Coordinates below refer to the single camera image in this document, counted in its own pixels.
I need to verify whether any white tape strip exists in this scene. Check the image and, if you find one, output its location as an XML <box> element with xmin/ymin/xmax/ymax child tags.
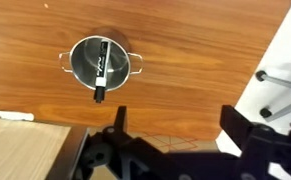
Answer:
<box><xmin>0</xmin><ymin>108</ymin><xmax>36</xmax><ymax>122</ymax></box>

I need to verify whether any small steel pot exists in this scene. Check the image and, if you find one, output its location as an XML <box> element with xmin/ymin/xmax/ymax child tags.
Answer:
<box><xmin>58</xmin><ymin>35</ymin><xmax>144</xmax><ymax>92</ymax></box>

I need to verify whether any grey office chair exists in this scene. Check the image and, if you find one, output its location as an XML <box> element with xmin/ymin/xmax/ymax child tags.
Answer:
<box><xmin>254</xmin><ymin>69</ymin><xmax>291</xmax><ymax>123</ymax></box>

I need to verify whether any black and white marker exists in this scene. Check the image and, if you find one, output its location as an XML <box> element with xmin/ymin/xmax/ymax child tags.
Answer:
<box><xmin>93</xmin><ymin>38</ymin><xmax>110</xmax><ymax>104</ymax></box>

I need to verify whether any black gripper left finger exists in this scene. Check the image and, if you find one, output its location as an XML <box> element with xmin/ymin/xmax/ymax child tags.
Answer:
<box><xmin>113</xmin><ymin>105</ymin><xmax>129</xmax><ymax>135</ymax></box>

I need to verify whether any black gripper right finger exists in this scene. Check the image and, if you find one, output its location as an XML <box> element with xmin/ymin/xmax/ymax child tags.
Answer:
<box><xmin>219</xmin><ymin>104</ymin><xmax>255</xmax><ymax>150</ymax></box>

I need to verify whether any brown cardboard box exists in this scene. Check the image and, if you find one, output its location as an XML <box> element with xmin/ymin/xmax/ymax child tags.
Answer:
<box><xmin>87</xmin><ymin>127</ymin><xmax>220</xmax><ymax>180</ymax></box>

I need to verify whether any light wooden panel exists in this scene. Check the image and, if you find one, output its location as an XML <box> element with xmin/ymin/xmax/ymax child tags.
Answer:
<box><xmin>0</xmin><ymin>114</ymin><xmax>73</xmax><ymax>180</ymax></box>

